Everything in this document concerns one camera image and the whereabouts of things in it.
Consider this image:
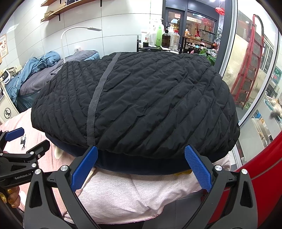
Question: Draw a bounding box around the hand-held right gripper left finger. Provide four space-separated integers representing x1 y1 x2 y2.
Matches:
24 145 99 229

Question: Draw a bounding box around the black wire cart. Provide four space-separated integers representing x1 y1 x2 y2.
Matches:
136 35 183 54

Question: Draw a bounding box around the small white grey device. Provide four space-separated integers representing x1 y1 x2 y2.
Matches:
0 67 14 85

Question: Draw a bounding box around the red glossy panel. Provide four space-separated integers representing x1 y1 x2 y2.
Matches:
207 123 282 229

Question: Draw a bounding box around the green plant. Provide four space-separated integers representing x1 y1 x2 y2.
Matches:
199 48 217 66

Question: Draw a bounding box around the white machine with screen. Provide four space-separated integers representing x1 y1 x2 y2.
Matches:
0 82 20 125

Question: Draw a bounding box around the red metal rack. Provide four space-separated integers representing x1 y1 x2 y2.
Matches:
230 14 266 108

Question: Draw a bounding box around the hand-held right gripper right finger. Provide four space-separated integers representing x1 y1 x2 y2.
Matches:
183 145 259 229

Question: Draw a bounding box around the black quilted jacket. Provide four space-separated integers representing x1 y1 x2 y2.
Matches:
31 52 240 160

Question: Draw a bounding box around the white floor lamp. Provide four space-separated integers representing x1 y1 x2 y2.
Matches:
60 26 102 64

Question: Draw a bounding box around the green bottle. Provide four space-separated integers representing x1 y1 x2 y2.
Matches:
156 24 165 47

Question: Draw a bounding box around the dark brown bottle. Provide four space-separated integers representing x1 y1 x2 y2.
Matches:
161 30 171 48

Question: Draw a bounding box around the clear plastic bottle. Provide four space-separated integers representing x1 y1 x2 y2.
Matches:
170 30 180 49

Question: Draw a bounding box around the pink polka dot blanket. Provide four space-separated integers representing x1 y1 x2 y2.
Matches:
0 110 231 228

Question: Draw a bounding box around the person's left hand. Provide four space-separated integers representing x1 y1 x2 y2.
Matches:
0 186 22 208

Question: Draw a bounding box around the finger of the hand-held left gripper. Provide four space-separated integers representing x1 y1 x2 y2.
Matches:
0 127 25 152
12 141 51 172

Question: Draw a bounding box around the wooden bracket shelf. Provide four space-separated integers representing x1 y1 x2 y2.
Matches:
41 0 104 22
41 0 74 7

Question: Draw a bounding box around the white pump bottle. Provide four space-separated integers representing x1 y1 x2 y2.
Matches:
150 19 158 46

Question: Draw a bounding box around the wall poster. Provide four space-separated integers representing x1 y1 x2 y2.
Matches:
0 34 9 58

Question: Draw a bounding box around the navy blue garment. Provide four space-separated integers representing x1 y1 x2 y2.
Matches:
47 134 232 177

